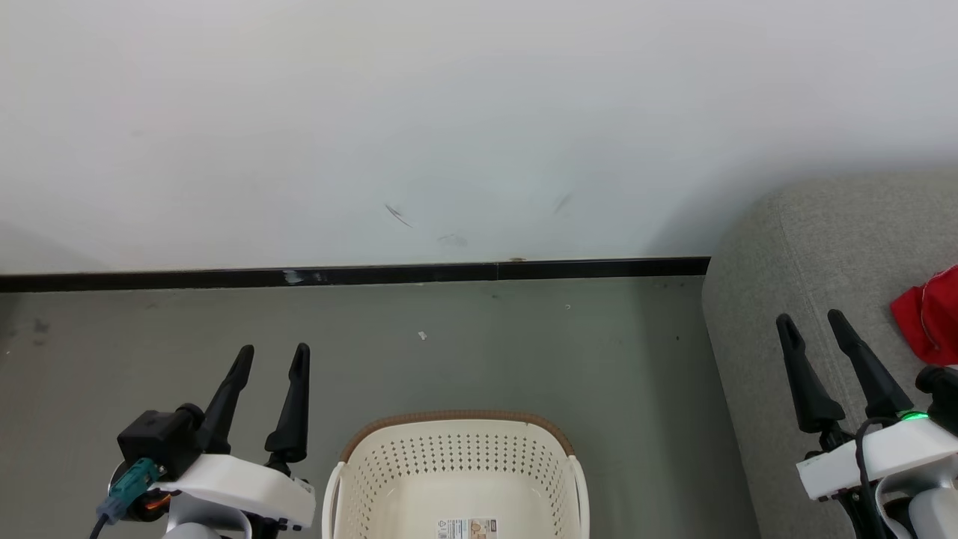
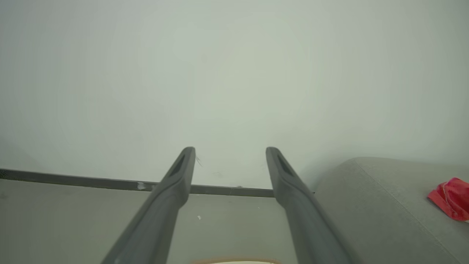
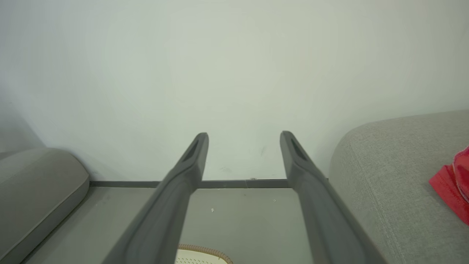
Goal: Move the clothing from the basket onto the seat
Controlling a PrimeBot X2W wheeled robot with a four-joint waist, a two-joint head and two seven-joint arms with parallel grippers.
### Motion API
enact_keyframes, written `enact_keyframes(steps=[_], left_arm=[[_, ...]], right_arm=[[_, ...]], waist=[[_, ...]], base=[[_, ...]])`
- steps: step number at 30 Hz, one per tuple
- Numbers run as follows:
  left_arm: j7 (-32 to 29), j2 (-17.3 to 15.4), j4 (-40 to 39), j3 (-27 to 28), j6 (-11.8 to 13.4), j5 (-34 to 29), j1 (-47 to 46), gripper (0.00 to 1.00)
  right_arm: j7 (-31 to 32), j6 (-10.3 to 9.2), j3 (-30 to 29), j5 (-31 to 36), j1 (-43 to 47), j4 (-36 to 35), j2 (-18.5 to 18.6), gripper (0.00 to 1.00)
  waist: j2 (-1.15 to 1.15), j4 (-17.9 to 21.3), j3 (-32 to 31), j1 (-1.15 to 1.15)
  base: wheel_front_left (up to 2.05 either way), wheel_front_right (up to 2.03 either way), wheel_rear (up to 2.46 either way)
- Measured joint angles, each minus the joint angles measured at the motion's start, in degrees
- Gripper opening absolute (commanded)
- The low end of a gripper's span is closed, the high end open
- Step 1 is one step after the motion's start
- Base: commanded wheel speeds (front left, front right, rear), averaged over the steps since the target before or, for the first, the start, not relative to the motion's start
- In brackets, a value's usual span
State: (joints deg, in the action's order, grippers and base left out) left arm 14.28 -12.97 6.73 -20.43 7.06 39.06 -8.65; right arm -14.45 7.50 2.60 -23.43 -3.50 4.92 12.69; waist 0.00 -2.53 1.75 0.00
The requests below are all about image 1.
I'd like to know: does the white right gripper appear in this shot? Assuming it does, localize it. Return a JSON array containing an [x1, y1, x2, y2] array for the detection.
[[776, 308, 958, 502]]

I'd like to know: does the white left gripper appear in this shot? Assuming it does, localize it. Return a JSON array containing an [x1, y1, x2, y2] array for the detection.
[[150, 342, 317, 534]]

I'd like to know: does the red garment with white stripes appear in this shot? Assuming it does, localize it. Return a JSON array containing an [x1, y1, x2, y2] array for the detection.
[[890, 265, 958, 368]]

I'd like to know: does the grey fabric sofa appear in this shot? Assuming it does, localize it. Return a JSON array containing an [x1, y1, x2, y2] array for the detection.
[[702, 171, 958, 539]]

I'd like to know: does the white perforated basket brown rim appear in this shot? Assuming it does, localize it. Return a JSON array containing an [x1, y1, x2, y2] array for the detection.
[[322, 409, 591, 539]]

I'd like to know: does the printed label sticker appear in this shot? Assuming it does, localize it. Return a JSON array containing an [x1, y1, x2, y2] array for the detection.
[[436, 517, 499, 539]]

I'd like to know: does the thin black right gripper cable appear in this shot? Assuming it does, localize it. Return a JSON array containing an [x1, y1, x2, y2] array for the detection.
[[855, 417, 903, 539]]

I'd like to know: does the black wall baseboard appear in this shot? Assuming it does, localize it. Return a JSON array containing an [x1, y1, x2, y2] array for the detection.
[[0, 257, 711, 293]]

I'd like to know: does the teal plug left camera cable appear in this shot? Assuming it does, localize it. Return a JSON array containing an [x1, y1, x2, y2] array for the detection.
[[88, 457, 162, 539]]

